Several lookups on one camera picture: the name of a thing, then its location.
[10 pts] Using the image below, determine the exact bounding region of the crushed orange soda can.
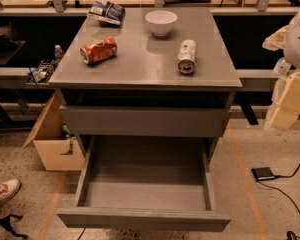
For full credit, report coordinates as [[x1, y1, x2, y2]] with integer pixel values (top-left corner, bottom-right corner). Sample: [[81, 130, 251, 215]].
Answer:
[[80, 36, 117, 64]]

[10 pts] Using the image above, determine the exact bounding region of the grey side shelf left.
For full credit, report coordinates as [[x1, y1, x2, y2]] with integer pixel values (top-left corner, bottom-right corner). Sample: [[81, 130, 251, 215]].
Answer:
[[0, 67, 51, 89]]

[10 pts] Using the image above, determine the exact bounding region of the closed grey top drawer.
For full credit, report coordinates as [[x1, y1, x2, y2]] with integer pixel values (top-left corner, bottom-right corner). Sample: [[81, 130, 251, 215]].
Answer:
[[60, 105, 230, 137]]

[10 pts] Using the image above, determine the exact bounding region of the black foot pedal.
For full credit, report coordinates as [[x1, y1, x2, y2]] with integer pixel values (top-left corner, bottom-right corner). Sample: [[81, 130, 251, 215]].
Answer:
[[251, 167, 275, 181]]

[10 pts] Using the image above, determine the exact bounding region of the blue white chip bag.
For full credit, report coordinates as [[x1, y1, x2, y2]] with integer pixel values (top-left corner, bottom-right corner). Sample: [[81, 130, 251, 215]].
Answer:
[[87, 0, 125, 25]]

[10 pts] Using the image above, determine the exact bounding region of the grey side shelf right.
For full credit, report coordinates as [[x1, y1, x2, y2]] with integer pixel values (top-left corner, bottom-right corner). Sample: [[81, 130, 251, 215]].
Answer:
[[237, 69, 279, 92]]

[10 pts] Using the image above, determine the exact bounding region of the white red sneaker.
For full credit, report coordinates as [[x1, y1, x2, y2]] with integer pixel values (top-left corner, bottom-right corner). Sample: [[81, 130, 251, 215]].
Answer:
[[0, 179, 21, 206]]

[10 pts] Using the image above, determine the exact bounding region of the grey side shelf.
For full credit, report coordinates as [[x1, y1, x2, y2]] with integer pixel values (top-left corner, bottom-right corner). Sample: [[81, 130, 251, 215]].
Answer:
[[0, 67, 51, 89], [237, 69, 279, 92]]

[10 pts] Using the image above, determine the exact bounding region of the white green 7up can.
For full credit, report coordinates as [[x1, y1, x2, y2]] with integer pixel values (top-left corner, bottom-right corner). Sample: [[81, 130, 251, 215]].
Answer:
[[177, 39, 197, 74]]

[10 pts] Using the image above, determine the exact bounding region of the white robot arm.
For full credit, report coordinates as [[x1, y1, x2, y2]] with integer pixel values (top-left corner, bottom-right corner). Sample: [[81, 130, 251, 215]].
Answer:
[[262, 11, 300, 134]]

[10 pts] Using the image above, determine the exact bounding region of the black floor bracket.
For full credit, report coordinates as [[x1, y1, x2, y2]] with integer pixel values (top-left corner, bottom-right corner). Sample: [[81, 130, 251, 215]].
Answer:
[[0, 214, 28, 240]]

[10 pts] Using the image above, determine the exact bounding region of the clear plastic water bottle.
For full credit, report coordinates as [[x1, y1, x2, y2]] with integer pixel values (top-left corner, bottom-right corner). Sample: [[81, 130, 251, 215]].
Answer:
[[54, 45, 64, 64]]

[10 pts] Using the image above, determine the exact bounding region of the grey drawer cabinet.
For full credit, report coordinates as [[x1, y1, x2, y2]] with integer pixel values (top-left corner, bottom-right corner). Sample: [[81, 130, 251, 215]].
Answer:
[[48, 6, 243, 233]]

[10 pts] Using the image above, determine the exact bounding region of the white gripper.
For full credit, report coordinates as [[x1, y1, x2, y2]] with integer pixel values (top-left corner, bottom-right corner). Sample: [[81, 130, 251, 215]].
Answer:
[[262, 26, 300, 130]]

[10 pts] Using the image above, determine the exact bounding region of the open grey middle drawer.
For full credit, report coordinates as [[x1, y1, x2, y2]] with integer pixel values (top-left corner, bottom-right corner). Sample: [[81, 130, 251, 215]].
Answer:
[[57, 136, 230, 232]]

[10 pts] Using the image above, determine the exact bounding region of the white ceramic bowl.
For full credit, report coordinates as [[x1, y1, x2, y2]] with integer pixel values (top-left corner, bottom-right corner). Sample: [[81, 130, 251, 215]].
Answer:
[[145, 10, 178, 37]]

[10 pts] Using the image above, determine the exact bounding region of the black floor cable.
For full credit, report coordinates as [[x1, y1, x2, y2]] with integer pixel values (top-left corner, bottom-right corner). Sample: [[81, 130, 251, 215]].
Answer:
[[256, 151, 300, 240]]

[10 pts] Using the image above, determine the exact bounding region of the cardboard box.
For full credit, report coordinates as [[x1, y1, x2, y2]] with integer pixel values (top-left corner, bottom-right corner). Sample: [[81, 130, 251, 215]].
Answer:
[[23, 94, 85, 171]]

